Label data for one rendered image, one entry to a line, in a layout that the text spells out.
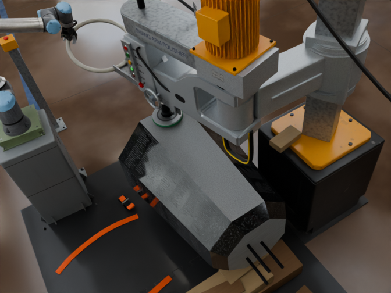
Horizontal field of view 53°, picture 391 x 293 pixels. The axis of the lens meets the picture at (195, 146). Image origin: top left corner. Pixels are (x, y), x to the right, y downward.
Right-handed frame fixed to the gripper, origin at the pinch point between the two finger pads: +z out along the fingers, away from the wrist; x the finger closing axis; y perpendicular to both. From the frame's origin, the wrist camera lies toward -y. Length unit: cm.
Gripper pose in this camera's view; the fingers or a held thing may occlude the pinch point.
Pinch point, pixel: (71, 40)
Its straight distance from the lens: 316.3
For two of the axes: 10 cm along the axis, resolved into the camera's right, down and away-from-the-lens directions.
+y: -2.5, 8.6, -4.5
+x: 9.5, 3.0, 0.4
